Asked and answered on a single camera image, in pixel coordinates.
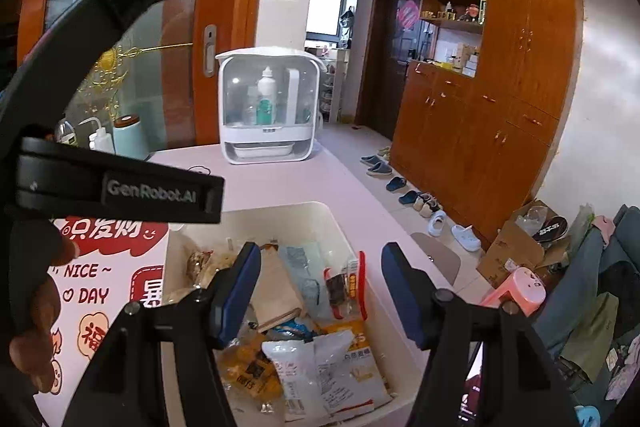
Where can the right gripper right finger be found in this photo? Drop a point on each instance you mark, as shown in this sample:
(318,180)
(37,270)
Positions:
(412,291)

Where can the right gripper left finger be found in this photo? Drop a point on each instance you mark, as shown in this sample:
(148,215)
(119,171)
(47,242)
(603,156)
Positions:
(233,290)

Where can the beige cracker packet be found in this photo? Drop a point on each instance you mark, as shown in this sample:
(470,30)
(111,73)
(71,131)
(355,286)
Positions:
(275,299)

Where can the dried fruit mix packet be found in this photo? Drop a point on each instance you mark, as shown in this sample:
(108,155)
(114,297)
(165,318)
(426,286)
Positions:
(202,266)

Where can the orange pastry tray packet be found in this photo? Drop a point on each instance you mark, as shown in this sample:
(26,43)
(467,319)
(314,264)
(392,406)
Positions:
(248,374)

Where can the large light blue bag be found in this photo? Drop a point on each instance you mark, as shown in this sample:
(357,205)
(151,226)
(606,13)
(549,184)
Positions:
(305,266)

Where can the white clear plastic packet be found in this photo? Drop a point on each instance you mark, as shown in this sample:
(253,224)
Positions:
(317,385)

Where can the white orange oat bar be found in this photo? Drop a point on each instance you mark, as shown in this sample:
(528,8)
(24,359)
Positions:
(364,379)

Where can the blue foil snack packet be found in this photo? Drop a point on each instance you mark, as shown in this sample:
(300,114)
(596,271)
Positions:
(299,328)

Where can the dark plum red packet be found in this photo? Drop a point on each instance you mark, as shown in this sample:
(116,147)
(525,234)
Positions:
(347,289)

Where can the person's left hand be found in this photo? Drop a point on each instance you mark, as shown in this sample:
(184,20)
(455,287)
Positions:
(31,349)

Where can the clear bottle green label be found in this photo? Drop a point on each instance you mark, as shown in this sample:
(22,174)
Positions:
(65,133)

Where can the white squeeze bottle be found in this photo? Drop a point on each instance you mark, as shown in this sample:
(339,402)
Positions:
(99,139)

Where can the teal cylindrical canister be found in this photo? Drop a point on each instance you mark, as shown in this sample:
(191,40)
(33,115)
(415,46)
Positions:
(129,138)

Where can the white plastic storage bin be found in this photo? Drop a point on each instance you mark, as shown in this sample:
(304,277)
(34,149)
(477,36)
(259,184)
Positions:
(297,242)

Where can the pink plastic stool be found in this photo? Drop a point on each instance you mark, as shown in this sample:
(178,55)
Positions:
(523,287)

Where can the pink printed tablecloth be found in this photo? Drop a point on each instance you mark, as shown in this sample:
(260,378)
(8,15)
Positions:
(316,201)

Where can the cardboard box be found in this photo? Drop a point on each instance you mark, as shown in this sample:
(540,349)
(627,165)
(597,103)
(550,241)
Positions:
(515,248)

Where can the wooden cabinet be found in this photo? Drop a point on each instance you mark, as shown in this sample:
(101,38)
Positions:
(476,129)

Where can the white cosmetic storage box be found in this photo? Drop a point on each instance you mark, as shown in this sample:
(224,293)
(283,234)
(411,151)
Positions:
(268,104)

